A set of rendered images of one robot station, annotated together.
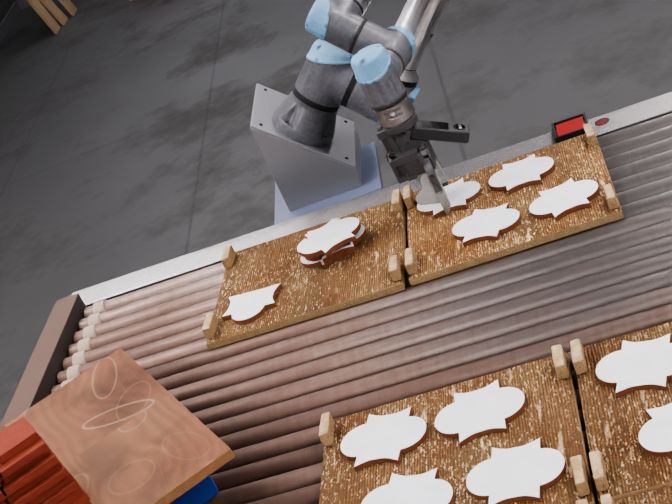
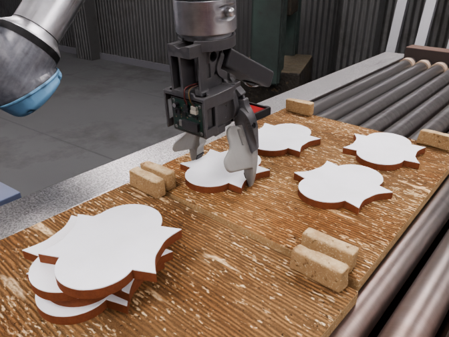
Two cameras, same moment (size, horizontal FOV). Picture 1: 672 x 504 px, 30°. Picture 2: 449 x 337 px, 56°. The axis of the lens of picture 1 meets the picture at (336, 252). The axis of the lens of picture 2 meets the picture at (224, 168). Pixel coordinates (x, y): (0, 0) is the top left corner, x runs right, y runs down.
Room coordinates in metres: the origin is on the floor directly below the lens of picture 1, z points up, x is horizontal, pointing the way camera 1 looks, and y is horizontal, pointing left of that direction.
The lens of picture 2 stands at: (2.03, 0.25, 1.23)
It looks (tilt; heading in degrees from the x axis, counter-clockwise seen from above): 27 degrees down; 296
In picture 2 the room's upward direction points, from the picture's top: straight up
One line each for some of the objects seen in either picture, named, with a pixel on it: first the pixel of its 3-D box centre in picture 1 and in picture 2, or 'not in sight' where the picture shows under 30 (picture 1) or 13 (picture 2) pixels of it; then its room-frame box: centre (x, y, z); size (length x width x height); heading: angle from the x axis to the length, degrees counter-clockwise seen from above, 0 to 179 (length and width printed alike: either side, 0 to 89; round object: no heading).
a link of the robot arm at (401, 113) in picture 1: (394, 111); (207, 17); (2.28, -0.22, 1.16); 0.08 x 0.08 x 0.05
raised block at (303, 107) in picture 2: (590, 134); (299, 106); (2.25, -0.56, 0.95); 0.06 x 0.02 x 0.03; 166
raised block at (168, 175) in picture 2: (408, 196); (158, 174); (2.35, -0.19, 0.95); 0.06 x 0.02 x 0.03; 166
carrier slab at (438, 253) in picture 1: (506, 205); (308, 167); (2.17, -0.34, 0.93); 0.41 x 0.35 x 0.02; 76
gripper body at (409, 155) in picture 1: (408, 146); (206, 83); (2.29, -0.22, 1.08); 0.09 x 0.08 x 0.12; 76
